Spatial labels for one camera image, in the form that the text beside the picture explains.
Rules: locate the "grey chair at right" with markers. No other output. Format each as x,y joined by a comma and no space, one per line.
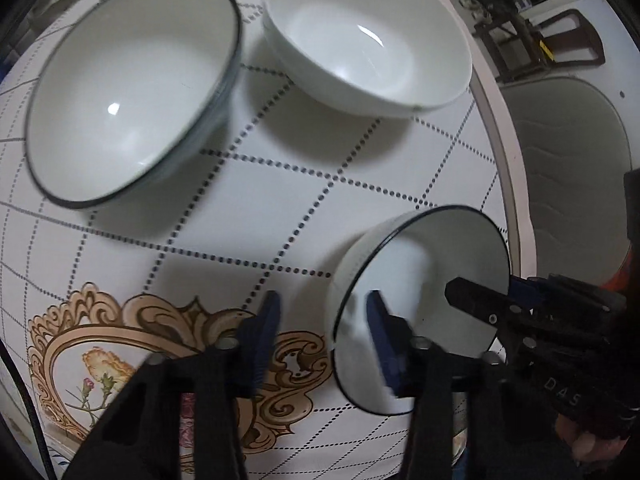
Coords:
576,152

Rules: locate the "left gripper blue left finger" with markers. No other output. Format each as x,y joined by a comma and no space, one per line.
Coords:
256,337

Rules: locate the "light blue dark-rimmed bowl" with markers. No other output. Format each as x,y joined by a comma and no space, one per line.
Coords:
132,90

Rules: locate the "person's right hand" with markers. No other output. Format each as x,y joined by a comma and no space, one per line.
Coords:
586,447

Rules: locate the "white dark-rimmed bowl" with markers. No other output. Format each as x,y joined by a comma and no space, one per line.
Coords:
409,260

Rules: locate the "plain white bowl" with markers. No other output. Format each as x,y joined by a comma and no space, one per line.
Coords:
385,58

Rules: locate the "diamond pattern floral tablecloth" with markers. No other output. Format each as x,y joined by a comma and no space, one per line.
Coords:
271,200

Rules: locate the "brown plastic chair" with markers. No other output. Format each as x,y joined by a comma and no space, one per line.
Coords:
542,50

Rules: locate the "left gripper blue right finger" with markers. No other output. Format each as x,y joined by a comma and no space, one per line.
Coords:
391,337

